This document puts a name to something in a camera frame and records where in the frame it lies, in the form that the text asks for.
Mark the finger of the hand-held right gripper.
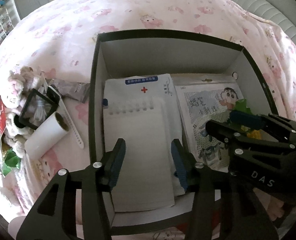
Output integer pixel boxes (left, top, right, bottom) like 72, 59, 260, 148
230, 110, 296, 141
205, 119, 296, 157

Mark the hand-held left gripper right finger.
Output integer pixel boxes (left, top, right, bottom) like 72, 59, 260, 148
171, 139, 279, 240

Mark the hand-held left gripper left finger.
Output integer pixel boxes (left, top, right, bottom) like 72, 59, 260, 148
16, 138, 126, 240

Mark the green yellow snack bag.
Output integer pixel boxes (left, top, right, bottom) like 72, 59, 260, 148
227, 97, 263, 138

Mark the white spiral notebook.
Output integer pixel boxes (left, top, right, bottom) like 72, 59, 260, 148
103, 99, 175, 212

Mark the wet wipes pack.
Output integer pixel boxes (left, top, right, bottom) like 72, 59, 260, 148
102, 74, 186, 195

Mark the black cardboard box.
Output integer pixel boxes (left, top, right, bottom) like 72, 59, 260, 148
87, 30, 281, 234

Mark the cartoon printed packet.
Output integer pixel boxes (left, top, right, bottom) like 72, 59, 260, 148
174, 79, 246, 173

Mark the white paper roll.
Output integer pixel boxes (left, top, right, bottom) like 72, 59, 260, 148
24, 112, 70, 160

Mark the grey packet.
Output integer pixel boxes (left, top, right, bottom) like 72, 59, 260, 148
54, 79, 91, 102

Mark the small black open box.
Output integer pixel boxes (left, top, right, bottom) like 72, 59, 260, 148
19, 89, 61, 130

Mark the green wrapper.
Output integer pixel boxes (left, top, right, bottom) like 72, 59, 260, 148
2, 148, 21, 177

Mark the grey padded headboard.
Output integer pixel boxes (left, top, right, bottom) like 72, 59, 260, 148
200, 0, 296, 45

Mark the pink plush toy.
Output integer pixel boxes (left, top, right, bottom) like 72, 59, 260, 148
1, 66, 58, 153

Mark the pink printed blanket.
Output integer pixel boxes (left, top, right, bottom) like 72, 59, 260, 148
0, 0, 296, 240

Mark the white shelf rack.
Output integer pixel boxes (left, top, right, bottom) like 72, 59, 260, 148
0, 0, 21, 40

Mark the white watch strap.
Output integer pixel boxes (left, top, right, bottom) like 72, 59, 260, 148
47, 86, 85, 149

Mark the white cable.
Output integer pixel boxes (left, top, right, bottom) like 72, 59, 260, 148
29, 97, 54, 123

